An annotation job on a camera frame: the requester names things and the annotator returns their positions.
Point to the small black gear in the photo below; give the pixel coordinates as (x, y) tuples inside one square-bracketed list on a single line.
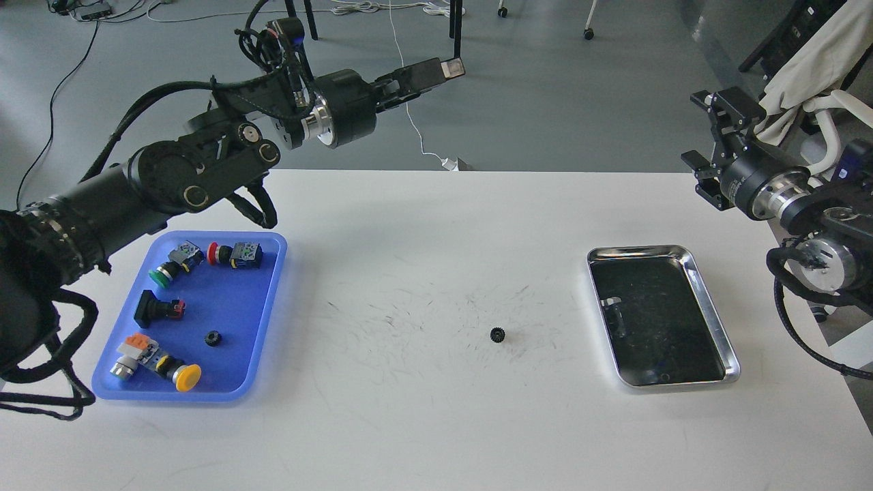
[(213, 338), (497, 335)]

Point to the black table leg left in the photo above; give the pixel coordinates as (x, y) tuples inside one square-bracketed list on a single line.
[(300, 20)]

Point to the black square push button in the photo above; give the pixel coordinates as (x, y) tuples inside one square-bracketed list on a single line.
[(149, 308)]

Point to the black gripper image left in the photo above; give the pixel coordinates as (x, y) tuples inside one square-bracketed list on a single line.
[(345, 105)]

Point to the red push button switch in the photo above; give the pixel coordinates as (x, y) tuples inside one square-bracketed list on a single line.
[(241, 255)]

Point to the silver metal tray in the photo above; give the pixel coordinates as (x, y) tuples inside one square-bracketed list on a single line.
[(663, 329)]

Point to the white power adapter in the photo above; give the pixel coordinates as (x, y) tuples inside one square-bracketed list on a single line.
[(455, 165)]

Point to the silver orange push button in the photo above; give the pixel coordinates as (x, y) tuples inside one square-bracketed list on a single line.
[(138, 350)]

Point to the blue plastic tray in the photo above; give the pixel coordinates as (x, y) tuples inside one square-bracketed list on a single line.
[(235, 302)]

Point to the black table leg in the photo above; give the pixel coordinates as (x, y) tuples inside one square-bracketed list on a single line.
[(300, 20), (455, 27)]

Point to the yellow push button switch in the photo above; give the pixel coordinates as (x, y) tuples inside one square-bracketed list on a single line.
[(184, 376)]

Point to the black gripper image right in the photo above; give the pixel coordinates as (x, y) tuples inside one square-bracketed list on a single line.
[(762, 180)]

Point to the green push button switch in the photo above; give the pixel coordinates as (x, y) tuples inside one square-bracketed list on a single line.
[(182, 259)]

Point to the black table leg right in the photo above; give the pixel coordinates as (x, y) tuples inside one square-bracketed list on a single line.
[(455, 27)]

